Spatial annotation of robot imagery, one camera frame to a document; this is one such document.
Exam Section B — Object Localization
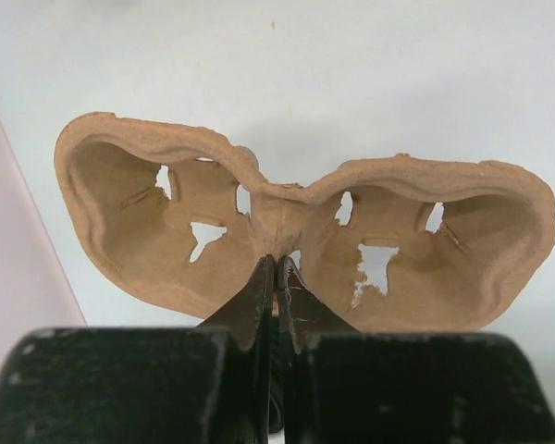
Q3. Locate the brown pulp cup carrier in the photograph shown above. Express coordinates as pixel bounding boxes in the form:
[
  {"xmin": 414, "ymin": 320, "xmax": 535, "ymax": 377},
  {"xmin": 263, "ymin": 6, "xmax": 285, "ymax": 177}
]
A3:
[{"xmin": 55, "ymin": 113, "xmax": 555, "ymax": 332}]

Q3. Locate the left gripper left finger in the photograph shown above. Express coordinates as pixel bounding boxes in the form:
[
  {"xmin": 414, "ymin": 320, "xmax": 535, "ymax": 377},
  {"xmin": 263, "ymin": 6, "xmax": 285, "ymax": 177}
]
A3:
[{"xmin": 197, "ymin": 255, "xmax": 275, "ymax": 435}]

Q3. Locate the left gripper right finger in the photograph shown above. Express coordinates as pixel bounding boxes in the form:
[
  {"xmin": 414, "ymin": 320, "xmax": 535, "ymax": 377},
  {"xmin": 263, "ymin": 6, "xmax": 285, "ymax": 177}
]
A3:
[{"xmin": 277, "ymin": 256, "xmax": 358, "ymax": 435}]

